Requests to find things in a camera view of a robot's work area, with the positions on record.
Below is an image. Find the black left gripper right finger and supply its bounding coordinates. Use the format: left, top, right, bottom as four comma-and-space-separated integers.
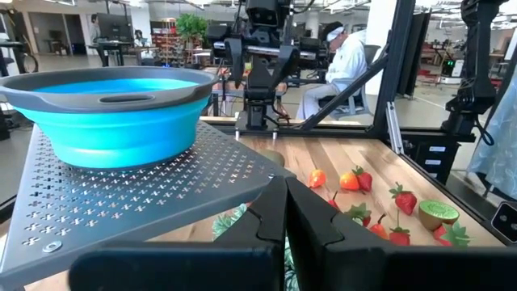
287, 176, 517, 291

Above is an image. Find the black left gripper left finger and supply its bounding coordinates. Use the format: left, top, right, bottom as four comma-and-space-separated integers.
68, 175, 288, 291

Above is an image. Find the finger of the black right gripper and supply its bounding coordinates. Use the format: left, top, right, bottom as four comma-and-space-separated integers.
223, 37, 246, 89
269, 44, 301, 89

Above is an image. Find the whole brown kiwi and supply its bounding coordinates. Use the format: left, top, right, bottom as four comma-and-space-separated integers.
258, 148, 286, 167

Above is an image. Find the blue collapsible colander bowl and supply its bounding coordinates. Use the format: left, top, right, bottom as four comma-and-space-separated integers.
0, 65, 219, 171

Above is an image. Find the small orange fruit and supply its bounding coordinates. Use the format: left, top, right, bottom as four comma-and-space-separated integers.
338, 172, 360, 192
309, 168, 327, 189

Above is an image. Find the green artificial succulent plant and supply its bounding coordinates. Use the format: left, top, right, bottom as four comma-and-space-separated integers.
212, 201, 301, 291

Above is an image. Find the green indoor tree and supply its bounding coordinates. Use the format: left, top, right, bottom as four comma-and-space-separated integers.
175, 12, 209, 45

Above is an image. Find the person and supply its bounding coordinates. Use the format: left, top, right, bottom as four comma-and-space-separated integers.
89, 14, 102, 45
296, 20, 371, 121

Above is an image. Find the halved lime with strawberries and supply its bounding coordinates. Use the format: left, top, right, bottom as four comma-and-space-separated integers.
418, 199, 460, 232

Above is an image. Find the black labelled drawer cabinet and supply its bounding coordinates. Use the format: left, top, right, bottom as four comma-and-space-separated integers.
403, 135, 461, 185

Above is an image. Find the black office desk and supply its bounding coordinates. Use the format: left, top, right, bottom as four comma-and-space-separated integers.
86, 40, 161, 68

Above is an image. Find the black partition panel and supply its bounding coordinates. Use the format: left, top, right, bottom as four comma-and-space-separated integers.
397, 10, 432, 98

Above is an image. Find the grey perforated metal shelf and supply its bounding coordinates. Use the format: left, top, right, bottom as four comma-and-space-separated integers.
0, 120, 296, 284

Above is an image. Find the light blue patterned cloth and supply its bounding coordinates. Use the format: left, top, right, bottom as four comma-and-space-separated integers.
466, 68, 517, 201

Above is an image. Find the black equipment stand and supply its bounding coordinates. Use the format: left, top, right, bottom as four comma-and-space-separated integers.
442, 0, 500, 146

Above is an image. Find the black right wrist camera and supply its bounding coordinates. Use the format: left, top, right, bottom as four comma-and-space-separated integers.
245, 0, 292, 30

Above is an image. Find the silver aluminium bracket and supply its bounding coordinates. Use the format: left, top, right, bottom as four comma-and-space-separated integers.
385, 100, 405, 155

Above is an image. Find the small grey depth camera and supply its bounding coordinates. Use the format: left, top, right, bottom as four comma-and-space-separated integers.
490, 200, 517, 243

